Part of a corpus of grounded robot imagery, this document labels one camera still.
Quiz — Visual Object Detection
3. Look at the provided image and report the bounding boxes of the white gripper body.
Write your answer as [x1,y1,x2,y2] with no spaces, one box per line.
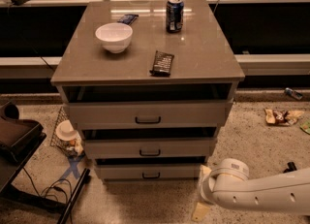
[197,158,249,204]

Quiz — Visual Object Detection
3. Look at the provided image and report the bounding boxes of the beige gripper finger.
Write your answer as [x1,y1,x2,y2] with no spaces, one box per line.
[192,202,210,222]

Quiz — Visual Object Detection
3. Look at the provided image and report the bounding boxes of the grey drawer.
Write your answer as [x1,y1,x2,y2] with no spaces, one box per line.
[83,138,217,159]
[64,101,233,130]
[95,163,201,180]

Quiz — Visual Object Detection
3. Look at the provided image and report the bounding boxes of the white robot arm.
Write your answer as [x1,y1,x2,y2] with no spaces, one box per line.
[192,158,310,222]

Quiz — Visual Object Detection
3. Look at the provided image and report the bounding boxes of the grey drawer cabinet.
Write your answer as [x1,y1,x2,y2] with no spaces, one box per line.
[51,0,244,170]

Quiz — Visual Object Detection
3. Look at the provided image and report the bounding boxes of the black floor leg right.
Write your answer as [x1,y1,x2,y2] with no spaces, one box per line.
[284,162,296,173]

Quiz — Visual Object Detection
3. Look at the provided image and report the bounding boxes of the black floor leg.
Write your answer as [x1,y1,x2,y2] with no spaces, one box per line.
[57,169,90,224]
[284,162,296,173]

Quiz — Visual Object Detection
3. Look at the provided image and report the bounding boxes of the crumpled snack bag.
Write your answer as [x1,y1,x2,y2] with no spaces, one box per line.
[264,109,304,126]

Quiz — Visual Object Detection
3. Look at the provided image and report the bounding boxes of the green packet on floor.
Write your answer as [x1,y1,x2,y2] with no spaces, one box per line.
[300,120,310,135]

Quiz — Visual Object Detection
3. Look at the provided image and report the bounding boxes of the black floor leg left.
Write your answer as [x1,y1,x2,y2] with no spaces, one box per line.
[57,169,90,224]

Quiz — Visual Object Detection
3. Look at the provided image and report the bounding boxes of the dark chocolate bar wrapper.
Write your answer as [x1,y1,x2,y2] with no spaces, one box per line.
[150,50,174,77]

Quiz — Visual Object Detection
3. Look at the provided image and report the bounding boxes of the white cup in basket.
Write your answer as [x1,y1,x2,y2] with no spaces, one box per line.
[55,120,78,142]

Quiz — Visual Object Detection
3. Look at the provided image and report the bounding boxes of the blue soda can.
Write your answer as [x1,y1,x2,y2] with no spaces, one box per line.
[166,0,184,33]

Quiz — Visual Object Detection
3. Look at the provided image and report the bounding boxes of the white ceramic bowl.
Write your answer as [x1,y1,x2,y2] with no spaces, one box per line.
[95,22,133,53]

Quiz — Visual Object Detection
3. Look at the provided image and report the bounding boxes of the blue snack bar wrapper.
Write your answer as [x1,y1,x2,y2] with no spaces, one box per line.
[117,14,139,25]

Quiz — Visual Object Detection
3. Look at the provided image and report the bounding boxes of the black tray on stand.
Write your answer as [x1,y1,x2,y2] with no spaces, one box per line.
[0,102,47,193]

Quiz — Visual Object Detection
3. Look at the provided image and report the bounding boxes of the black cable on floor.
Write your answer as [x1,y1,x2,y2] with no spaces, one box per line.
[22,166,75,224]

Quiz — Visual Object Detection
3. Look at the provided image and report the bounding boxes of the wire basket with items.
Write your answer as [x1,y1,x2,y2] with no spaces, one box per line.
[50,109,83,157]

